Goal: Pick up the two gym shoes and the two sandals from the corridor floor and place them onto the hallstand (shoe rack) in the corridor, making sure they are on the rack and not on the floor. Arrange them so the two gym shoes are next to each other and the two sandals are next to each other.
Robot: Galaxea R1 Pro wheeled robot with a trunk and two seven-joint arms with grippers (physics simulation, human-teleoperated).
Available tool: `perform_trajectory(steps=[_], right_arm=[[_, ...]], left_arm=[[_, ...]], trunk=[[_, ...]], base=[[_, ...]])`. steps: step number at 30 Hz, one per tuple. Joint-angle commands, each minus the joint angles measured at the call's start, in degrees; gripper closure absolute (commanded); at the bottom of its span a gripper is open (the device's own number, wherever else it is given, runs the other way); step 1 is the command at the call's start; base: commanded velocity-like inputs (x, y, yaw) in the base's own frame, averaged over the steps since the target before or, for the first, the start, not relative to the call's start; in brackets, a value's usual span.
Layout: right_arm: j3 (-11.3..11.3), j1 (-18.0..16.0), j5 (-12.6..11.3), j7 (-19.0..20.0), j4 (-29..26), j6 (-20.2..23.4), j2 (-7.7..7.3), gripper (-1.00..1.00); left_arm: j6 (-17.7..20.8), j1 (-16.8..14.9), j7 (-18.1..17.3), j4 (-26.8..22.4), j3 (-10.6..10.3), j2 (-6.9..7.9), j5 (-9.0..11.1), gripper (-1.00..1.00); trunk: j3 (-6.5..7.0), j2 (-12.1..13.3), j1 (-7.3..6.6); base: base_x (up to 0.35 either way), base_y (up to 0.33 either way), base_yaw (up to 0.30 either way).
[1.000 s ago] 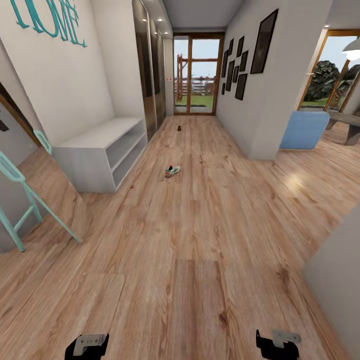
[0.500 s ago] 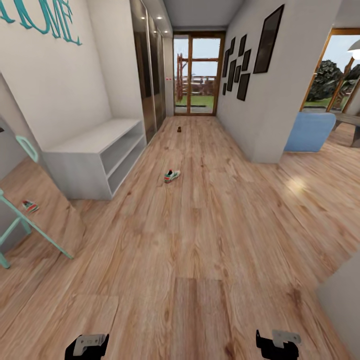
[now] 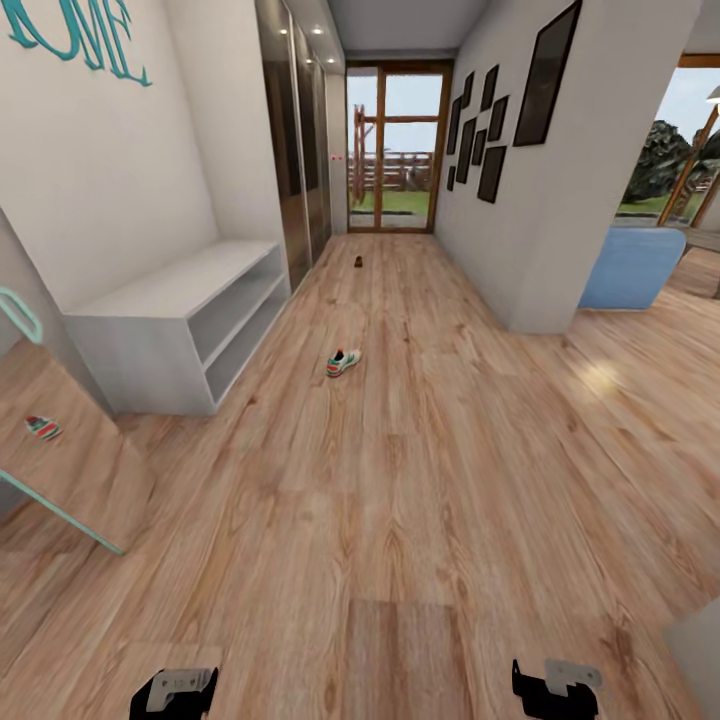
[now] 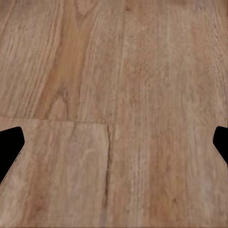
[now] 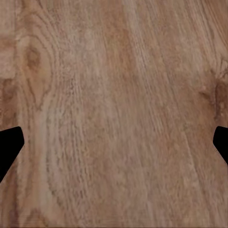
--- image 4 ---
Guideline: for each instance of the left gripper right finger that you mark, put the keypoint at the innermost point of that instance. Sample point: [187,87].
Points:
[220,141]

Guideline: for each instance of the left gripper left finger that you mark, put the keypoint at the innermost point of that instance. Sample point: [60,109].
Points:
[11,142]

